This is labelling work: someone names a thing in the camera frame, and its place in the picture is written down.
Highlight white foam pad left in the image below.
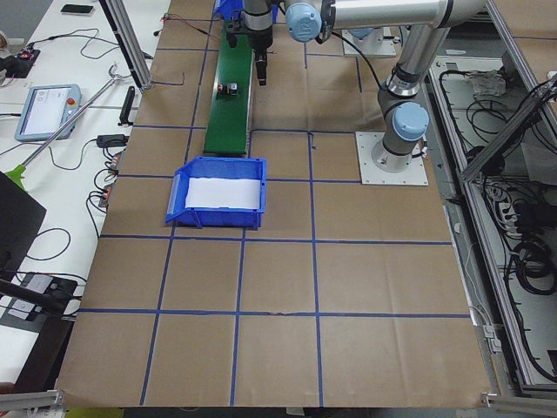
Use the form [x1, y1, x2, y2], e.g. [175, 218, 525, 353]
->
[185, 178, 260, 209]

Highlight black handheld device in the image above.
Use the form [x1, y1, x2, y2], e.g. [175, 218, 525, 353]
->
[117, 86, 136, 126]

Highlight green conveyor belt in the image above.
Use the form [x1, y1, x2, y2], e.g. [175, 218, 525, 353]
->
[203, 22, 252, 156]

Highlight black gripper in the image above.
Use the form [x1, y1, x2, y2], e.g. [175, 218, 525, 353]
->
[242, 0, 272, 86]

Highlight black smartphone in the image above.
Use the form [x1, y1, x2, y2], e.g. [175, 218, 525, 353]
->
[60, 3, 95, 16]

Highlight black power adapter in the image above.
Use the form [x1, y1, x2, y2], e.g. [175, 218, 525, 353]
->
[96, 134, 129, 149]

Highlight blue teach pendant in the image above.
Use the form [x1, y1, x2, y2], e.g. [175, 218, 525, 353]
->
[14, 84, 82, 142]

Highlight grabber reacher tool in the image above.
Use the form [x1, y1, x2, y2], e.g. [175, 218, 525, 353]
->
[4, 64, 127, 189]

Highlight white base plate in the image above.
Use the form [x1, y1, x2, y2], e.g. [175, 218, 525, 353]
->
[341, 27, 397, 58]
[355, 131, 428, 186]

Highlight left blue plastic bin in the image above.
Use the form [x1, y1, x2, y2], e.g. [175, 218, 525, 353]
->
[165, 157, 267, 229]

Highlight red mushroom push button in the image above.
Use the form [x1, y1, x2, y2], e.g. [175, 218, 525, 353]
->
[217, 83, 238, 97]

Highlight blue plastic bin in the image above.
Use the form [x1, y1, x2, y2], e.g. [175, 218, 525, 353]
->
[214, 0, 278, 30]
[165, 157, 267, 229]

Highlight right blue plastic bin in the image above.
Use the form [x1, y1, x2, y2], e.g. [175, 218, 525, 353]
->
[214, 0, 278, 30]

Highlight aluminium frame post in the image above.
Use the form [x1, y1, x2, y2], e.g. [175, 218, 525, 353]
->
[99, 0, 152, 91]

